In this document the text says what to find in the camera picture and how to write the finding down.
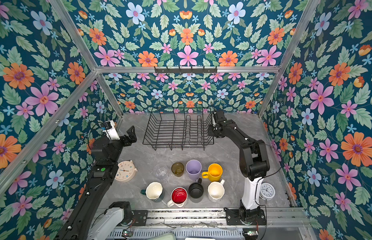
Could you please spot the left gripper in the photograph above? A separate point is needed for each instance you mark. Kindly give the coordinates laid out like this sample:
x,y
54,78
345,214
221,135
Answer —
x,y
131,137

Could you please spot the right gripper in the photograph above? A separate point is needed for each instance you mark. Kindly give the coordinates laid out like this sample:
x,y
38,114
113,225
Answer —
x,y
213,126

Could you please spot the black wire dish rack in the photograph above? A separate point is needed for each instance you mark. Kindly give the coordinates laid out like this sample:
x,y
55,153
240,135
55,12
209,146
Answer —
x,y
178,128

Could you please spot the clear plastic cup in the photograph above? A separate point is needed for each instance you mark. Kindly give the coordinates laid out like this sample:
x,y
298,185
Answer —
x,y
162,173

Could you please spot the dark green mug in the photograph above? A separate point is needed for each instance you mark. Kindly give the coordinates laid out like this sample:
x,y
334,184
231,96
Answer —
x,y
154,192

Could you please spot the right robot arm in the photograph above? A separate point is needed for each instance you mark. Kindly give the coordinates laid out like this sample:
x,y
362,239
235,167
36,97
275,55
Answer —
x,y
253,163

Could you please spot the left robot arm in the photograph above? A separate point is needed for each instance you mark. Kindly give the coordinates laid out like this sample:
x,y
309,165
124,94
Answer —
x,y
106,152

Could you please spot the pink alarm clock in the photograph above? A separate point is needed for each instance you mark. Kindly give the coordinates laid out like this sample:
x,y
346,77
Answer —
x,y
126,171

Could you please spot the lilac plastic cup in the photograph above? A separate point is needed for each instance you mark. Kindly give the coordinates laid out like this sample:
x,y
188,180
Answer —
x,y
193,169

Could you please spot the yellow mug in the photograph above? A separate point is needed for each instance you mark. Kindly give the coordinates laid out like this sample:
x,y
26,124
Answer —
x,y
213,173

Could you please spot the olive glass cup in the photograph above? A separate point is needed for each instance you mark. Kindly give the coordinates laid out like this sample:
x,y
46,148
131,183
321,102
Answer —
x,y
178,169

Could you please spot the white cream mug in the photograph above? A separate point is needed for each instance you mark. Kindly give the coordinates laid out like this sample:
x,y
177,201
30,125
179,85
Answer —
x,y
216,191

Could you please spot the black mug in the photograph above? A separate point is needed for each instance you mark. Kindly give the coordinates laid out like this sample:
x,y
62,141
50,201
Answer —
x,y
196,190

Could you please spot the red and white mug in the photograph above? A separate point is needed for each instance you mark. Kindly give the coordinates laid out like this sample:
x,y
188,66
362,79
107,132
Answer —
x,y
179,198

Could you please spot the white alarm clock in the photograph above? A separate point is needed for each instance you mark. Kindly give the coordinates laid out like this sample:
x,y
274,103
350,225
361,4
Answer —
x,y
267,191

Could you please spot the black hook rail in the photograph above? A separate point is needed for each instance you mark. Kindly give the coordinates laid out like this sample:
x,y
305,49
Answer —
x,y
185,70

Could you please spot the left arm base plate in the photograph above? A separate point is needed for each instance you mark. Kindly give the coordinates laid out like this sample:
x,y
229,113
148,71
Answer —
x,y
135,218

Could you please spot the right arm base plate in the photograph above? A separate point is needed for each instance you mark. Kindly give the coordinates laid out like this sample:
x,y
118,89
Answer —
x,y
241,216

